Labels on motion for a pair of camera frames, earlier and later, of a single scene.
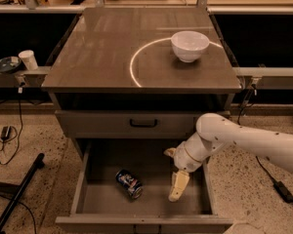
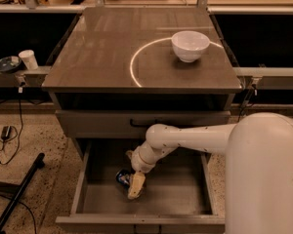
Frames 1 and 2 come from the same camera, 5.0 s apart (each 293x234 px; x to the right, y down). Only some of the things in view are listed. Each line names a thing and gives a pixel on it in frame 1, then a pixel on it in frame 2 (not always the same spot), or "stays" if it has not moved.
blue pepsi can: [129, 183] stays
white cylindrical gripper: [182, 160] -> [139, 161]
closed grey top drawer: [131, 124] stays
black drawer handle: [144, 125] stays
